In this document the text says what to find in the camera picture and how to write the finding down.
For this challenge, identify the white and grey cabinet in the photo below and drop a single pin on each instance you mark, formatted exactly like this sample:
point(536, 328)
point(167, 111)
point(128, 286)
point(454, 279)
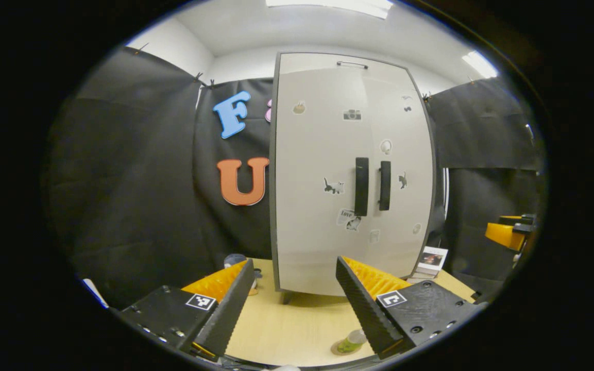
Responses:
point(307, 62)

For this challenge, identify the grey round container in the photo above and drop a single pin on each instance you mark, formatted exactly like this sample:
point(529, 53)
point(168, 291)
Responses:
point(232, 259)

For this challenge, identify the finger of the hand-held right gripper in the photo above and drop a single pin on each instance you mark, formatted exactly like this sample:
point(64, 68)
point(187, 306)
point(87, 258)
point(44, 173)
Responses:
point(521, 220)
point(503, 234)

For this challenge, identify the large ceiling light panel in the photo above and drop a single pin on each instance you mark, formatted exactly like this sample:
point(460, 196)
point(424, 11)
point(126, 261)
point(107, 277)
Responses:
point(327, 4)

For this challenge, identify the clear bottle with green label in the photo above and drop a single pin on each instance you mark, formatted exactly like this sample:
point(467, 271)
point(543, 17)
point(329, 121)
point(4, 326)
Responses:
point(351, 342)

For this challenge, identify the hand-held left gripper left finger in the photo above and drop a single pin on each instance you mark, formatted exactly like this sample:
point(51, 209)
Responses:
point(224, 319)

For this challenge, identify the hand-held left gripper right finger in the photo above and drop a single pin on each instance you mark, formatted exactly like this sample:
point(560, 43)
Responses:
point(363, 309)

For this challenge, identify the white door with headphones sticker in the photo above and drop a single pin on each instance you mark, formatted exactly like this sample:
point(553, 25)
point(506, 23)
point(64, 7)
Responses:
point(405, 232)

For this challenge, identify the round brown coaster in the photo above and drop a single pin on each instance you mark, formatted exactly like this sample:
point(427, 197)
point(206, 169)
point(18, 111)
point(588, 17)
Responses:
point(335, 351)

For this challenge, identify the black backdrop cloth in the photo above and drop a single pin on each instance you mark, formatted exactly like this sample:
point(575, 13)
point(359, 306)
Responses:
point(132, 180)

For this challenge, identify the white book with dark picture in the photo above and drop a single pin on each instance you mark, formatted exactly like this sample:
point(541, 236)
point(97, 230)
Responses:
point(433, 259)

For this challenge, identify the white door with camera sticker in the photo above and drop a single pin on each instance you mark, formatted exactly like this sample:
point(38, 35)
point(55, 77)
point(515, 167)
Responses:
point(307, 206)

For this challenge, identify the small ceiling light panel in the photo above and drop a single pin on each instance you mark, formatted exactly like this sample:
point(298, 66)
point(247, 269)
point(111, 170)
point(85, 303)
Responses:
point(479, 63)

